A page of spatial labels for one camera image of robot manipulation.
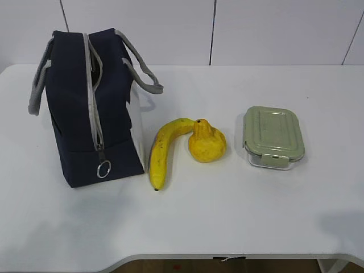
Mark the black tape on table edge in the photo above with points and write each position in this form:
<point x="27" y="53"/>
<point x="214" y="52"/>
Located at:
<point x="225" y="259"/>

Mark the yellow pear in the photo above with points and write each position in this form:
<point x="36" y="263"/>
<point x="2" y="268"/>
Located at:
<point x="207" y="143"/>

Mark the green lid glass container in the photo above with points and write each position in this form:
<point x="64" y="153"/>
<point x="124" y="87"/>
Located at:
<point x="272" y="138"/>

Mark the navy blue lunch bag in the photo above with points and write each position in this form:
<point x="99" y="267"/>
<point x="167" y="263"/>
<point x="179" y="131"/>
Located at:
<point x="91" y="83"/>

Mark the yellow banana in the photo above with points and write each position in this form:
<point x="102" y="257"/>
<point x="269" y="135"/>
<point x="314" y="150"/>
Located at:
<point x="160" y="149"/>

